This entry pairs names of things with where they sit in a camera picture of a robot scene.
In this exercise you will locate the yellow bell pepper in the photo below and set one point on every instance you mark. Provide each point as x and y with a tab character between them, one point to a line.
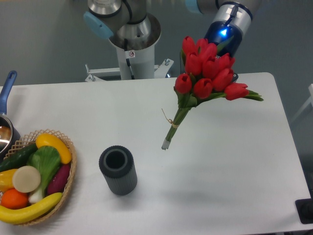
6	179

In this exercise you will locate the green bok choy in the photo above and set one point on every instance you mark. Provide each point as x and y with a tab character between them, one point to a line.
47	161

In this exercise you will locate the black device at table edge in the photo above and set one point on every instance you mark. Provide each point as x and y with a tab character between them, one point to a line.
305	210

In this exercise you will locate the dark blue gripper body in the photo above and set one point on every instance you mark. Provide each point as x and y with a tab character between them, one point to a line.
226	37

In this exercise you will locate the white chair frame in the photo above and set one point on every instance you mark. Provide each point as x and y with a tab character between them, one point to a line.
304	109

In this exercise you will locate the red tulip bouquet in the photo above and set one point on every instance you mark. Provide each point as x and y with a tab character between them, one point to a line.
207	76

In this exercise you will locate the dark grey ribbed vase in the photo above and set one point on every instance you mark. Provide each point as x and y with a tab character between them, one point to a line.
116	163

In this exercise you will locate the yellow banana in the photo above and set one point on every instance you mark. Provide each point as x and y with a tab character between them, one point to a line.
30	213

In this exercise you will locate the beige round disc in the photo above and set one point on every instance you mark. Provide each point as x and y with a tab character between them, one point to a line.
26	179

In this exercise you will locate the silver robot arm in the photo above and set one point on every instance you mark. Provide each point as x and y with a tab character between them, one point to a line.
134	32

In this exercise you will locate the purple sweet potato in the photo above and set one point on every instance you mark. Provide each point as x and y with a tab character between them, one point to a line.
59	181

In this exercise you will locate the green cucumber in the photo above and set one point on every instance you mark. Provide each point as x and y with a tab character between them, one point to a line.
19	158

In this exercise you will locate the orange fruit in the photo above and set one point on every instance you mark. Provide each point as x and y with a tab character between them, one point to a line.
13	199

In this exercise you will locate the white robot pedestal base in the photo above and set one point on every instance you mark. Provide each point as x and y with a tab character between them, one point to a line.
132	64

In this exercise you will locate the woven wicker basket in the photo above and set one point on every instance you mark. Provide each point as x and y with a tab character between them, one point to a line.
29	139

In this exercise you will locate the blue handled saucepan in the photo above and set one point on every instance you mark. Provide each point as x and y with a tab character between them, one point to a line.
8	133

